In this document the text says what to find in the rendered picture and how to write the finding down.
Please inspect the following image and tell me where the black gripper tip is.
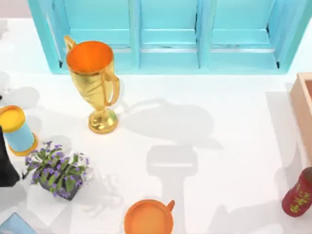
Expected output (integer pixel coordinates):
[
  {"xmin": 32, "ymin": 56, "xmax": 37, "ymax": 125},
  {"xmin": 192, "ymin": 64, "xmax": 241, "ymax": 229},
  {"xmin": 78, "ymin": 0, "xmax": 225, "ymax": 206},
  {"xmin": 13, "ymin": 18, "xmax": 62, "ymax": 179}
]
[{"xmin": 0, "ymin": 125, "xmax": 20, "ymax": 188}]

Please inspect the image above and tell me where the light blue rack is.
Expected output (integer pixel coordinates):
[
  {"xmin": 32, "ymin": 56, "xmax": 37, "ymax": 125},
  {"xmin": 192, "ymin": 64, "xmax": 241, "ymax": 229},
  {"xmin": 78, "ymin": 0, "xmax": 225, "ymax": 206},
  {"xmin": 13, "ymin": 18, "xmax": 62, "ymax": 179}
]
[{"xmin": 27, "ymin": 0, "xmax": 312, "ymax": 75}]

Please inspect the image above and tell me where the blue and yellow can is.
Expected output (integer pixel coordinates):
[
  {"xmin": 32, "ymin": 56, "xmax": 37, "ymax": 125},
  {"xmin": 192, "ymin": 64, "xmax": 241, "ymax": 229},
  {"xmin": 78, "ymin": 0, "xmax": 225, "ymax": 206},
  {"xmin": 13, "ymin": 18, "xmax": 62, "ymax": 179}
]
[{"xmin": 0, "ymin": 105, "xmax": 39, "ymax": 157}]

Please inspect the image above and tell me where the red can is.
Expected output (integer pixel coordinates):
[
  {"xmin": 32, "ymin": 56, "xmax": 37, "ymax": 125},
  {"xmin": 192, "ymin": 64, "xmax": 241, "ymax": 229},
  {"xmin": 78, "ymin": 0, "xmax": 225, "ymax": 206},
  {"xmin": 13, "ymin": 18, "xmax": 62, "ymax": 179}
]
[{"xmin": 281, "ymin": 166, "xmax": 312, "ymax": 217}]

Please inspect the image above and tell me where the purple flower plant pot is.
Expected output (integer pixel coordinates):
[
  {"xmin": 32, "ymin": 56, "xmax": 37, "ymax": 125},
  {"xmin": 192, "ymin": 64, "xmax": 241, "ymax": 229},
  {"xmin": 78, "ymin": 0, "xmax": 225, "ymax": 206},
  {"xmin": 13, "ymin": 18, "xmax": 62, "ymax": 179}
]
[{"xmin": 25, "ymin": 140, "xmax": 91, "ymax": 201}]

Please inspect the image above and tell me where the salmon-coloured shallow box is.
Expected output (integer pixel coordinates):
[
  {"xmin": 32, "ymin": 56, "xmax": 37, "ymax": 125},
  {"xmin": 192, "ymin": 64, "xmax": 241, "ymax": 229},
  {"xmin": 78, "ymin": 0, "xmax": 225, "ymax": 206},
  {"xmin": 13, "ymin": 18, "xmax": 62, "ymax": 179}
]
[{"xmin": 290, "ymin": 72, "xmax": 312, "ymax": 168}]

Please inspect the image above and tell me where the gold trophy cup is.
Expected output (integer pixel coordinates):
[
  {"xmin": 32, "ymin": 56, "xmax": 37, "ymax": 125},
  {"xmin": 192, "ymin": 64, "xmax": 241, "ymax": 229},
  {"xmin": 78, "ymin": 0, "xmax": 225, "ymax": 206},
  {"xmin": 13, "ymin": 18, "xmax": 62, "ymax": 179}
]
[{"xmin": 64, "ymin": 35, "xmax": 121, "ymax": 134}]

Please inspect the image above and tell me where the orange cup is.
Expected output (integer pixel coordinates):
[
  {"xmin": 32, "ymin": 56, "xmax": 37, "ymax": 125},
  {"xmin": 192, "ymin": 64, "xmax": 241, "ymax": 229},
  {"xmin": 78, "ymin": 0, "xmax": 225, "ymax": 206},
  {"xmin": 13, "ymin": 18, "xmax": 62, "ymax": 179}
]
[{"xmin": 124, "ymin": 199, "xmax": 176, "ymax": 234}]

